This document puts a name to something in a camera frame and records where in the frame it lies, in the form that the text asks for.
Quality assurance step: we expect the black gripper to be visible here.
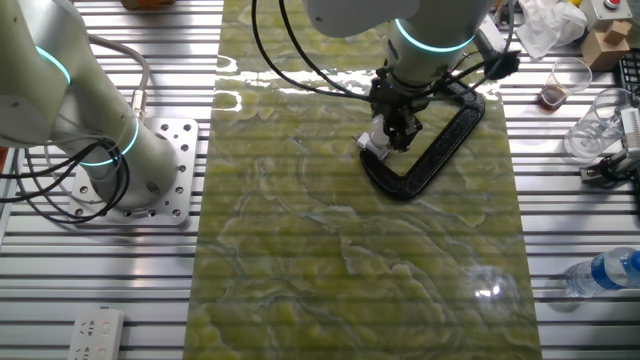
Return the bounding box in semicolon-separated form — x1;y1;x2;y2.
369;74;424;153

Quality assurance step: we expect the white light bulb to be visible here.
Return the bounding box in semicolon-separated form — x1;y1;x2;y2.
368;117;392;151

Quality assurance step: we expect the white lamp socket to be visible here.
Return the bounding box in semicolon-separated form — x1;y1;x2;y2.
356;132;391;161

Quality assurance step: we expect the black C-clamp with steel screw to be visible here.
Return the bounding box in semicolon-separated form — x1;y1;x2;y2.
358;79;487;202

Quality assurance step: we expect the green marble pattern mat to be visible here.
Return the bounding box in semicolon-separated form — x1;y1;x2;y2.
182;0;544;360

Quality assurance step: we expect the clear cup with brown liquid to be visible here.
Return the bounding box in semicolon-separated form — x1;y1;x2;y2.
537;56;594;114

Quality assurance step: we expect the small cardboard box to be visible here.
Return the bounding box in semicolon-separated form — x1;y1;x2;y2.
580;29;631;71

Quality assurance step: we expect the small brown block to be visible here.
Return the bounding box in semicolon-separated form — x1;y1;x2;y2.
603;19;634;46

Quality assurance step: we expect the black keyboard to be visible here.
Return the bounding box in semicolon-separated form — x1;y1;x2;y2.
617;52;640;99

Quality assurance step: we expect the grey emergency stop box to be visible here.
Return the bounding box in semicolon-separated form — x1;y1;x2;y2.
579;0;640;32

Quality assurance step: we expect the water bottle with blue cap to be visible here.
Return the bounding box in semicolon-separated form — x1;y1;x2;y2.
563;246;640;300

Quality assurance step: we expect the white power strip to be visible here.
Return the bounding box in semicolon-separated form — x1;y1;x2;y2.
67;306;126;360

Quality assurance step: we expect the silver camera module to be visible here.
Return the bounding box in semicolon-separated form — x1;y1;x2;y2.
498;0;516;29

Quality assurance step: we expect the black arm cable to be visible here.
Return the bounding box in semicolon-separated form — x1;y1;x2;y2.
249;0;374;101
277;0;506;101

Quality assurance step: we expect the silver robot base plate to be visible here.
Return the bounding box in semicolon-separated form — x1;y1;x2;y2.
66;117;200;227

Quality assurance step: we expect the grey camera on black mount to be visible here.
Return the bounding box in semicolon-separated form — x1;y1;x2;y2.
579;106;640;190

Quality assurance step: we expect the grey hose with metal connector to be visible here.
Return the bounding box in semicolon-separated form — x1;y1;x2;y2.
87;33;152;124

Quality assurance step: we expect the black looped cable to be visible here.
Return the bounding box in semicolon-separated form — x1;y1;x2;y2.
0;139;133;225

